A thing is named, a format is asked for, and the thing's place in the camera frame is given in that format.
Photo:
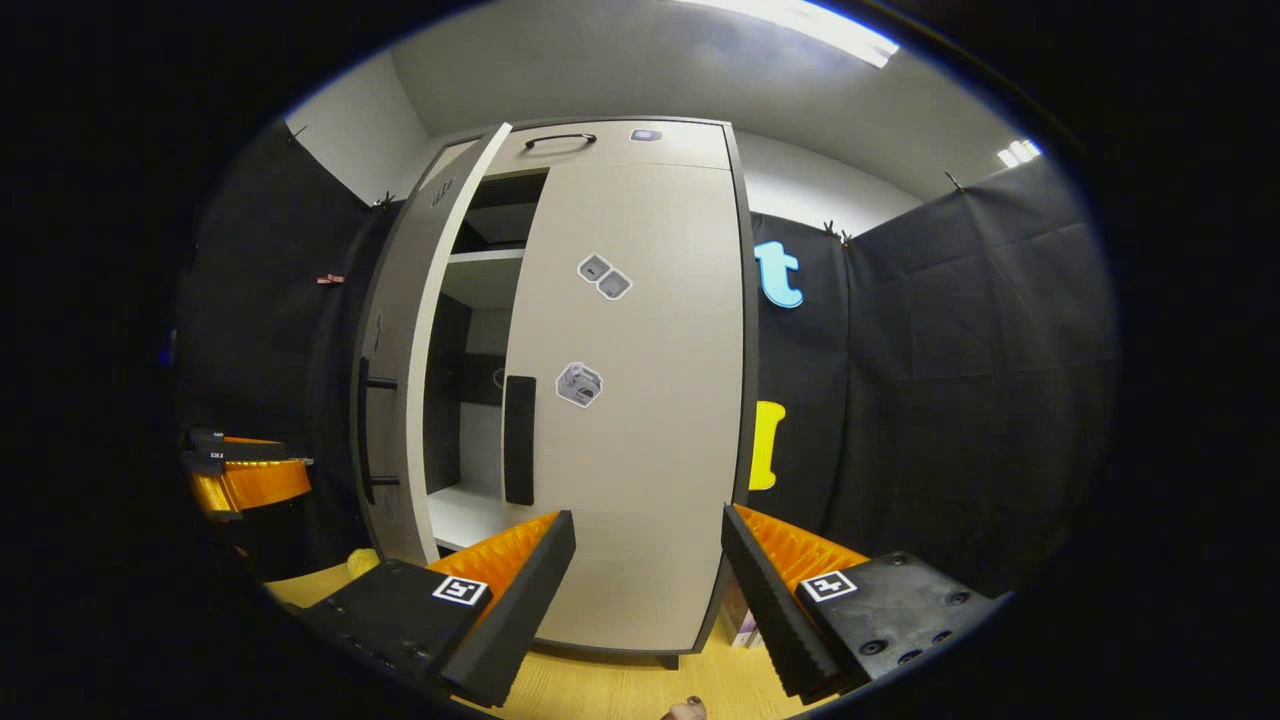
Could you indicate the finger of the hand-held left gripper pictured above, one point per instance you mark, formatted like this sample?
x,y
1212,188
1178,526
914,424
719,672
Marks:
x,y
245,452
255,485

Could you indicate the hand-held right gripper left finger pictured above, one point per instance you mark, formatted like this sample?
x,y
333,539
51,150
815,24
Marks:
x,y
520,610

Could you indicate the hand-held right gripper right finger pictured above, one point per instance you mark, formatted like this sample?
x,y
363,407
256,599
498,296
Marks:
x,y
765,610

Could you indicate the white cabinet door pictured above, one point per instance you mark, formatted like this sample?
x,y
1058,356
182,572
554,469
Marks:
x,y
395,400
650,450

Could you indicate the white and grey cabinet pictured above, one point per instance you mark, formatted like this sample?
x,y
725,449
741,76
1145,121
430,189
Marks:
x,y
745,300

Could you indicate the white cabinet shelf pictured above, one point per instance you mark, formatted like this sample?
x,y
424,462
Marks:
x,y
470,515
490,275

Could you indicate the beige cabinet drawer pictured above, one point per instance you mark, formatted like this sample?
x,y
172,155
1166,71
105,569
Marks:
x,y
680,150

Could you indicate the small purple white box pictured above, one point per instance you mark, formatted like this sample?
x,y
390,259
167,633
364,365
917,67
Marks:
x,y
746,625

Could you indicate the small yellow object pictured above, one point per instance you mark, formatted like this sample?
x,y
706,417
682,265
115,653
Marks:
x,y
362,561

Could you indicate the black backdrop cloth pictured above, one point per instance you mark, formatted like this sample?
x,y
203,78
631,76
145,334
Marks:
x,y
950,350

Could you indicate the small ceiling light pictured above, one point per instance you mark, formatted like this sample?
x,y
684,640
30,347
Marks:
x,y
1018,153

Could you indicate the long ceiling light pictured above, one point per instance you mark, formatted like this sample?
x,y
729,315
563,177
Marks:
x,y
800,25

